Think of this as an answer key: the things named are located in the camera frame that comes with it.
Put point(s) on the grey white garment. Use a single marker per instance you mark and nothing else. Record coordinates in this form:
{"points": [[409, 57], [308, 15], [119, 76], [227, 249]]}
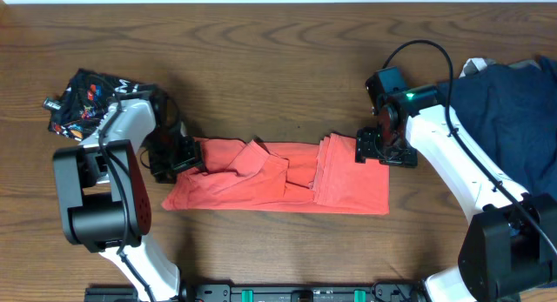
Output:
{"points": [[475, 65]]}

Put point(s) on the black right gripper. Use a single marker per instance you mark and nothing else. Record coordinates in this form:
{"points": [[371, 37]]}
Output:
{"points": [[366, 148]]}

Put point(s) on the orange printed t-shirt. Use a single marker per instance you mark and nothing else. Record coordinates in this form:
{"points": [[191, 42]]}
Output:
{"points": [[287, 177]]}

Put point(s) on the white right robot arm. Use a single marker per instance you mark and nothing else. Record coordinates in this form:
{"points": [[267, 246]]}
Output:
{"points": [[509, 245]]}

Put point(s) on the black printed folded t-shirt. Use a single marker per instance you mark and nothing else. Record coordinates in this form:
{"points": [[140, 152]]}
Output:
{"points": [[77, 113]]}

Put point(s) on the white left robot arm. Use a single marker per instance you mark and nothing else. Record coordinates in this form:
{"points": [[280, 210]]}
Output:
{"points": [[104, 205]]}

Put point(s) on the navy blue garment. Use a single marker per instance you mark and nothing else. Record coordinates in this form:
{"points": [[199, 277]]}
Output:
{"points": [[511, 114]]}

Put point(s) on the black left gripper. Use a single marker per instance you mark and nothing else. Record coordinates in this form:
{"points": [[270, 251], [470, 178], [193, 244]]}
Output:
{"points": [[187, 154]]}

